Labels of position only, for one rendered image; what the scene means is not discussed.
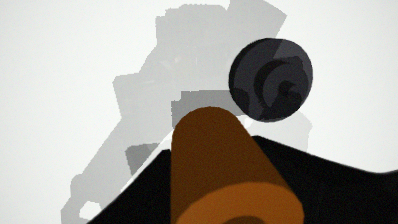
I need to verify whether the orange knob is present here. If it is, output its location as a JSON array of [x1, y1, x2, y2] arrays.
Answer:
[[170, 106, 304, 224]]

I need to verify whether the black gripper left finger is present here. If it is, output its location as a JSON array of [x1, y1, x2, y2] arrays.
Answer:
[[86, 149, 171, 224]]

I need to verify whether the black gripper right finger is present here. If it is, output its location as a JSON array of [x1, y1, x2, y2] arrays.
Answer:
[[251, 135, 398, 224]]

